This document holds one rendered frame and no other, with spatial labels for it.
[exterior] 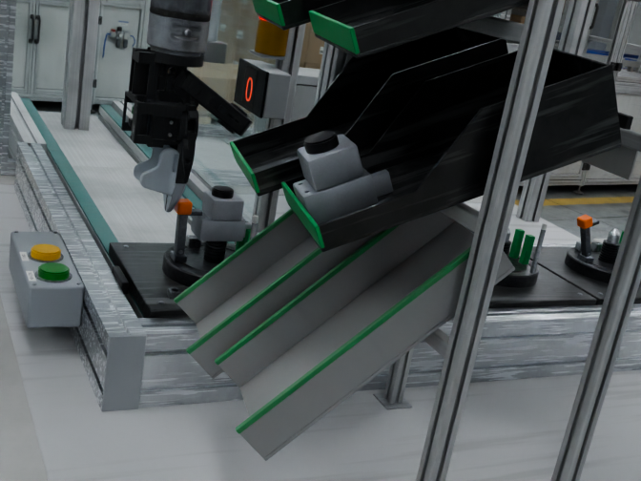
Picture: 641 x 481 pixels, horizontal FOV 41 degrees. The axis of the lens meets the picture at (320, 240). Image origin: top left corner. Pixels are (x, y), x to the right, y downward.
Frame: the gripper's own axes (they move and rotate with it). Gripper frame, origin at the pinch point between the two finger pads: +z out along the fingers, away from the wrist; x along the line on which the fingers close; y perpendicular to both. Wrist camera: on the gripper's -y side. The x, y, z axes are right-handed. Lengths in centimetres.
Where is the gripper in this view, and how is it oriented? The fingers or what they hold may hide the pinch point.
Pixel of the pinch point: (174, 202)
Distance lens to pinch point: 117.8
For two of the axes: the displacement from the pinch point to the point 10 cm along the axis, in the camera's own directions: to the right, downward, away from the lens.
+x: 4.2, 3.5, -8.4
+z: -1.7, 9.4, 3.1
